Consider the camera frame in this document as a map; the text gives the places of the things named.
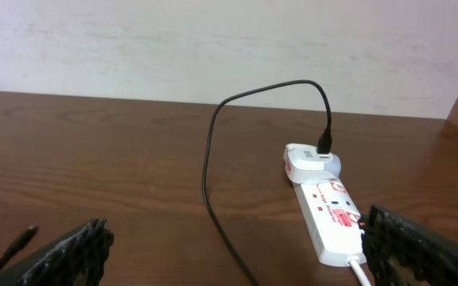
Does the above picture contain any black USB charging cable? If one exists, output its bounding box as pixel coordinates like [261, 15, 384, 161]
[0, 79, 333, 286]

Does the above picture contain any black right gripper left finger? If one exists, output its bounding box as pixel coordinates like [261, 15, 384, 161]
[0, 218, 115, 286]

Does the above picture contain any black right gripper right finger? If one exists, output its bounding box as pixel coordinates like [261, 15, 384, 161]
[359, 205, 458, 286]

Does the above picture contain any white USB charger adapter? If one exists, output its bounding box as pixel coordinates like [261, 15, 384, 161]
[283, 143, 341, 184]

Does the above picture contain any white power strip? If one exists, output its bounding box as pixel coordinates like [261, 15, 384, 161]
[293, 179, 367, 267]

